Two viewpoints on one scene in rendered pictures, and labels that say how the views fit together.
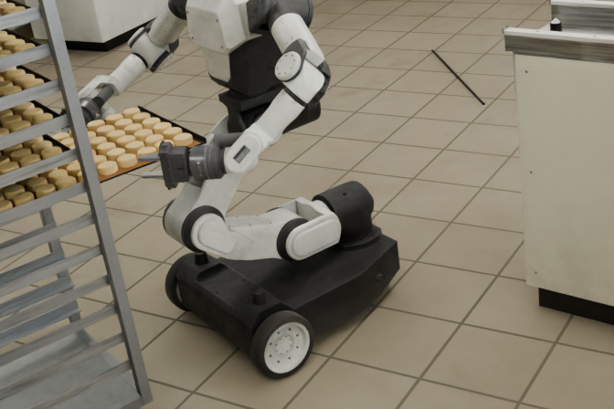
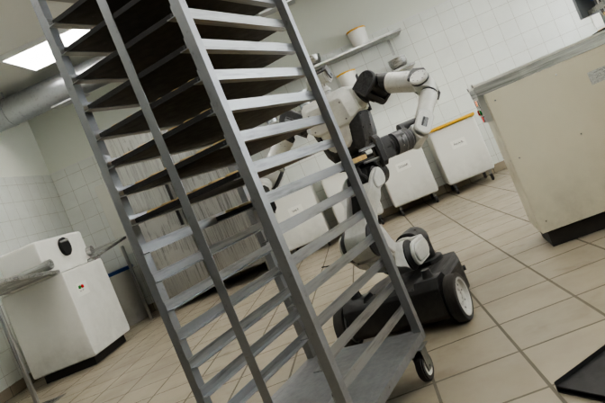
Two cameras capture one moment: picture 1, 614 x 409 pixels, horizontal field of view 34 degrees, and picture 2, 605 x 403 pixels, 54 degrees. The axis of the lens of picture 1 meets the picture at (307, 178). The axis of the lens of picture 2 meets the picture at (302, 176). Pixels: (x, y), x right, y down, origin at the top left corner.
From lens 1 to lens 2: 2.04 m
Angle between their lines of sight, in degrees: 38
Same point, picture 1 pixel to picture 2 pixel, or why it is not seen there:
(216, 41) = (339, 118)
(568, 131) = (531, 120)
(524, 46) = (487, 87)
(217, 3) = (334, 94)
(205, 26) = not seen: hidden behind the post
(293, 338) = (461, 291)
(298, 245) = (418, 251)
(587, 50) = (523, 72)
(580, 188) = (551, 150)
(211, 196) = not seen: hidden behind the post
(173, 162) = (383, 143)
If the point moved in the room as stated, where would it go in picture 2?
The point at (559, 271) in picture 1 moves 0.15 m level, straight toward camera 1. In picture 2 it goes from (559, 210) to (580, 209)
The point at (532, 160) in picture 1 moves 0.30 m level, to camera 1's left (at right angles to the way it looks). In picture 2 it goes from (517, 150) to (477, 170)
